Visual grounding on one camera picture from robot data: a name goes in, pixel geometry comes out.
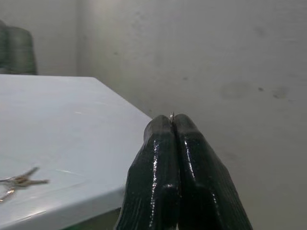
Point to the bunch of metal keys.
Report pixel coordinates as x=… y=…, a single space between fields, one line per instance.
x=20 y=180

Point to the dark green ribbed object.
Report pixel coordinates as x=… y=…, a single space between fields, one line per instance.
x=18 y=51

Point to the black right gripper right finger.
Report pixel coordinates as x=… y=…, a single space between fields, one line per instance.
x=206 y=187

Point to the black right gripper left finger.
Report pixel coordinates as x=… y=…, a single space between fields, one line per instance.
x=148 y=182

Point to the white table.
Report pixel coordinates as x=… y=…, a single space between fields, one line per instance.
x=57 y=134

